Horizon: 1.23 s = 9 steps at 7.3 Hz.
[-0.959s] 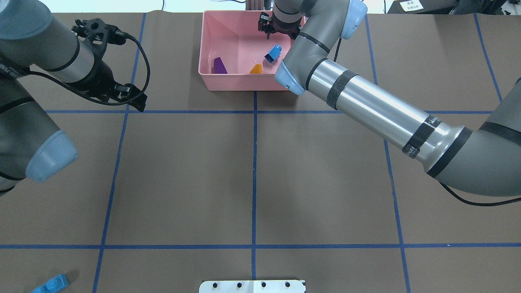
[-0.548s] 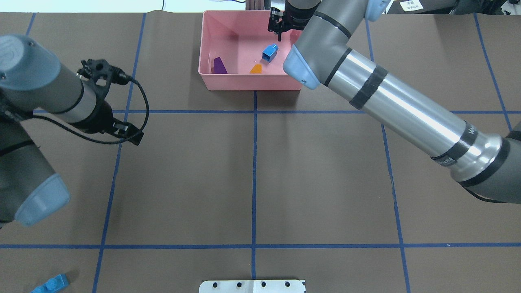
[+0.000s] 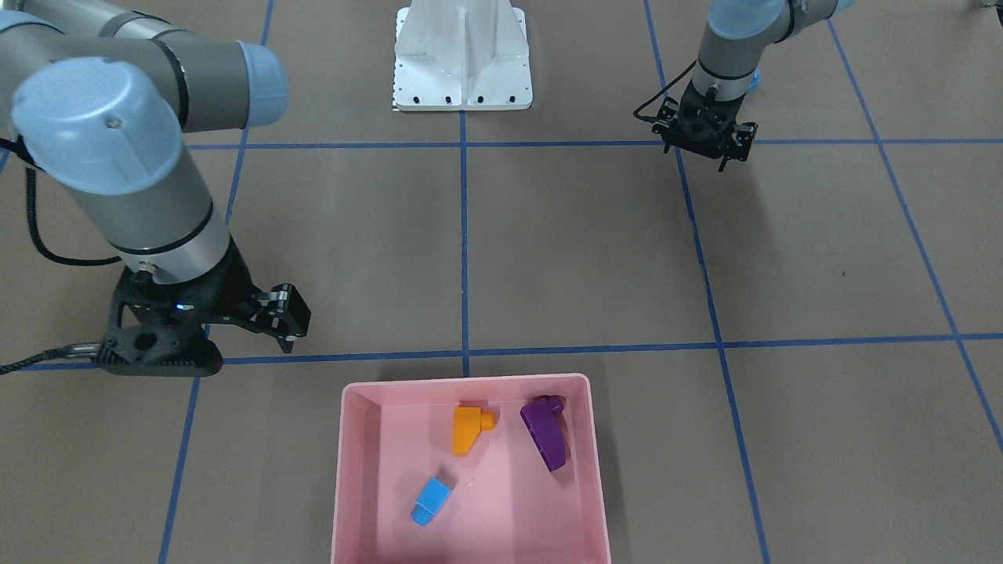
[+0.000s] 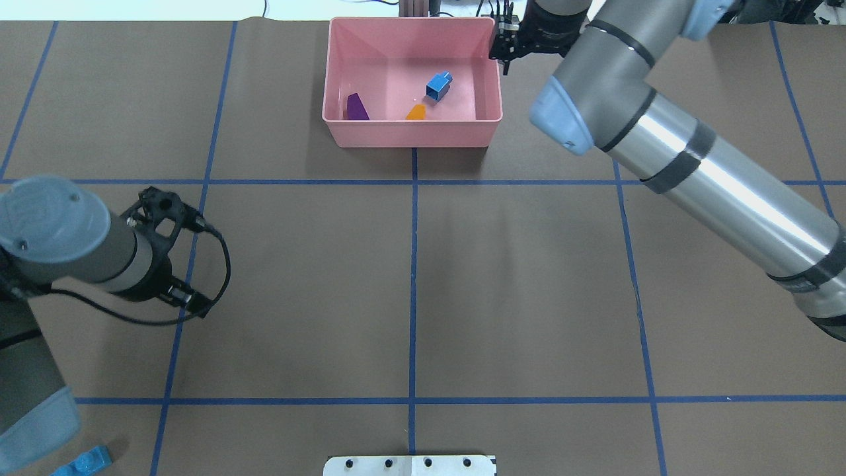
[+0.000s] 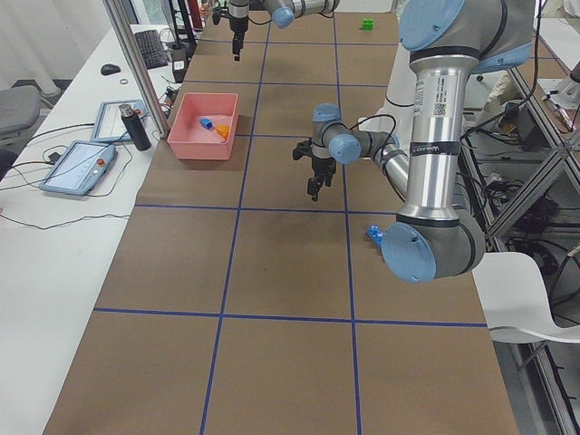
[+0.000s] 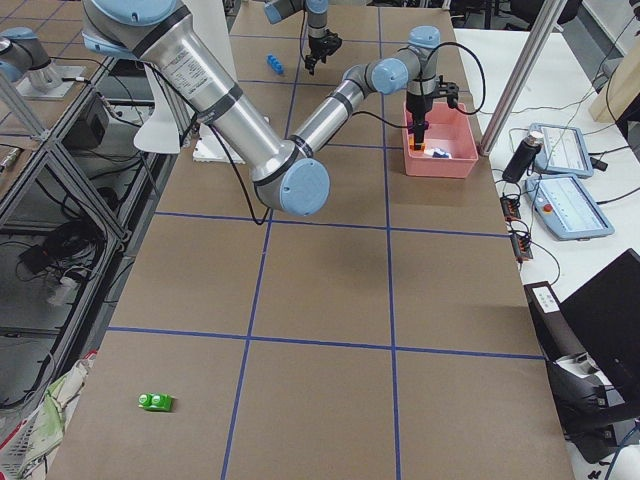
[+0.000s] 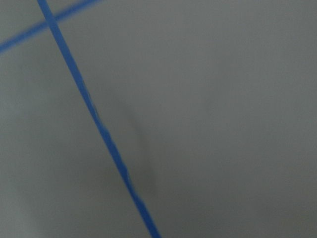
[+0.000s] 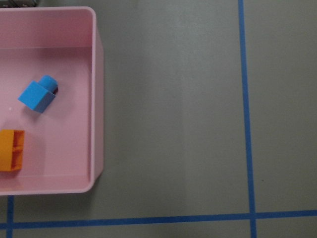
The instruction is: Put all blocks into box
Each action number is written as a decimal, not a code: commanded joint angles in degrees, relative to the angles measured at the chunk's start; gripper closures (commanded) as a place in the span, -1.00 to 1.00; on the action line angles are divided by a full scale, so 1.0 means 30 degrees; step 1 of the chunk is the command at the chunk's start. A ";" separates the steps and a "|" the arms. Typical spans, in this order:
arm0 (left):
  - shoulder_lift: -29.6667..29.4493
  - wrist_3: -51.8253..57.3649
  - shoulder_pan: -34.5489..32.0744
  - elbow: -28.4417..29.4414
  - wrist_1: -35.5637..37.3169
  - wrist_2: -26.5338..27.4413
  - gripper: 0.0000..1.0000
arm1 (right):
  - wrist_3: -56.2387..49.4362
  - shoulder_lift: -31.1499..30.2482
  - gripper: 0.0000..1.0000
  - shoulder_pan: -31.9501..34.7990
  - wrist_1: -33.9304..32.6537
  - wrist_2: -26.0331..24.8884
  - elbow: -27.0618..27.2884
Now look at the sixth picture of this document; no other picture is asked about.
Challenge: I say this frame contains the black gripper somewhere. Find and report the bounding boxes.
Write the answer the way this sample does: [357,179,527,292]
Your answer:
[405,79,459,144]
[304,28,342,68]

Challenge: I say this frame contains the orange block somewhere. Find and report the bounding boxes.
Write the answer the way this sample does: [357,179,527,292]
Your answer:
[408,138,425,152]

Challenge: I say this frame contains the long blue block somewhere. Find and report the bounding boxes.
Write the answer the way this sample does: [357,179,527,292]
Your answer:
[266,54,285,75]

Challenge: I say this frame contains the purple block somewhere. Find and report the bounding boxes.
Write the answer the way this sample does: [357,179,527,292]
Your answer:
[407,120,430,134]

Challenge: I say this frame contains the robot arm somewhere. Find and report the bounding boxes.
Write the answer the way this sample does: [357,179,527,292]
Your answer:
[82,1,458,216]
[264,0,342,75]

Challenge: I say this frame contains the pink plastic box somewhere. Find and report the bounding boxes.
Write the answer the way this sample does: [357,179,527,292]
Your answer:
[401,102,478,179]

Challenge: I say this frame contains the black water bottle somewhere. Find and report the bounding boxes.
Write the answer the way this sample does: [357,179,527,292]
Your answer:
[502,130,544,183]

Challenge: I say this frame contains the blue teach pendant far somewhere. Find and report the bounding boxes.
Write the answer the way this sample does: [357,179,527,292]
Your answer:
[529,123,594,178]

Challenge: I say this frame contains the blue teach pendant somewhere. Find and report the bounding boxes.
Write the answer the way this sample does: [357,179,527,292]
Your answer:
[529,123,594,178]
[525,174,615,241]

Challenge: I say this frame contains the blue teach pendant near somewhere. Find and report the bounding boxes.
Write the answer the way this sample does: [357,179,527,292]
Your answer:
[525,174,615,241]

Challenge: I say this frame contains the black laptop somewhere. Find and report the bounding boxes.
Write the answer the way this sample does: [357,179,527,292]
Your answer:
[524,248,640,464]

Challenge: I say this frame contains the green block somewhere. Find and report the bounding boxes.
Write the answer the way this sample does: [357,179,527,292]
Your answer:
[138,393,173,412]

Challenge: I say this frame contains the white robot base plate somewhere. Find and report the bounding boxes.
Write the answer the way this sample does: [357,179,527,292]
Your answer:
[193,123,244,164]

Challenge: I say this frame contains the aluminium frame post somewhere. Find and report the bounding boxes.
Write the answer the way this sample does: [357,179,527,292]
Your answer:
[479,0,567,156]

